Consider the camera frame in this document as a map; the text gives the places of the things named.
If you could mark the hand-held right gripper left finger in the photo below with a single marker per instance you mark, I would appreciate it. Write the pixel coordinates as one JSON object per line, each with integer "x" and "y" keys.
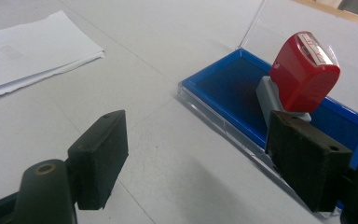
{"x": 101, "y": 161}

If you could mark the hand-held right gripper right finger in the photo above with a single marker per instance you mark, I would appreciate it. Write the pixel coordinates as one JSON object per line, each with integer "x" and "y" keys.
{"x": 307, "y": 161}

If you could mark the red stamp with grey base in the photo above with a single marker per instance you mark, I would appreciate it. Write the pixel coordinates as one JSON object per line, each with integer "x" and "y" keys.
{"x": 301, "y": 77}

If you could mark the stack of white paper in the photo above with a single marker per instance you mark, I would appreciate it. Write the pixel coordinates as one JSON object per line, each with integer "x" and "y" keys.
{"x": 28, "y": 56}

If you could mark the white table cover sheet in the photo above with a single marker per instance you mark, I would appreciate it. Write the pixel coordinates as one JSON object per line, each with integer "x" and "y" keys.
{"x": 167, "y": 46}

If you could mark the wooden table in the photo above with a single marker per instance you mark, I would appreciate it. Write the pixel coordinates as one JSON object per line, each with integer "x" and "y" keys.
{"x": 329, "y": 11}

